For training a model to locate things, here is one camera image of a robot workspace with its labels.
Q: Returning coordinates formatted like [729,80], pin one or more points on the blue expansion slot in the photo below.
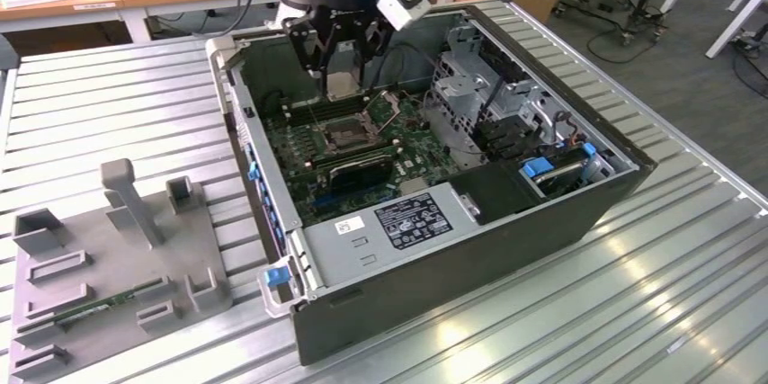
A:
[332,204]

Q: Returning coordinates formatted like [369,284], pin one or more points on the black RAM slot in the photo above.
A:
[348,155]
[312,114]
[351,161]
[300,106]

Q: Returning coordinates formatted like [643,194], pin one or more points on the grey power supply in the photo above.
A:
[348,258]

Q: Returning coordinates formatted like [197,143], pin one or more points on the dark grey PC case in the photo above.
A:
[480,294]

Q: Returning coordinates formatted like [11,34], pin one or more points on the metal drive cage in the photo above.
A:
[461,87]

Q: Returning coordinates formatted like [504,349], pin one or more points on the blue card retainer clip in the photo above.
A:
[252,170]

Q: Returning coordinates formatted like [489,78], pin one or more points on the green RAM stick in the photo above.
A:
[113,302]

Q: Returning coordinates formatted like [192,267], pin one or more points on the blue case latch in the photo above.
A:
[276,277]

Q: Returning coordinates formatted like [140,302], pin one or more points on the white table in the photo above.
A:
[739,20]

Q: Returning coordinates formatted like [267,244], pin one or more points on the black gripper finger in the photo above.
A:
[377,40]
[305,47]

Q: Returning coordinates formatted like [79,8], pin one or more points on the small blue clip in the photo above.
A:
[588,149]

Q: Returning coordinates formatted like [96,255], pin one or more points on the green motherboard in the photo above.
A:
[420,145]

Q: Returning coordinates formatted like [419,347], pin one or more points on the grey plastic parts rack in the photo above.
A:
[120,276]

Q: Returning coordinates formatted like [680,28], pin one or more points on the CPU socket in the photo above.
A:
[351,134]

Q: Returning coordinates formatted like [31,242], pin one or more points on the small silver heat sink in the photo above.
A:
[413,186]

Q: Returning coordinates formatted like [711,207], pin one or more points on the blue disk carrier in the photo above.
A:
[536,167]

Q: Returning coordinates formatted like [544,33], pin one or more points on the silver green CPU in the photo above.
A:
[347,87]

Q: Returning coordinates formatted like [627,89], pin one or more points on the black expansion card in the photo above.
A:
[360,175]

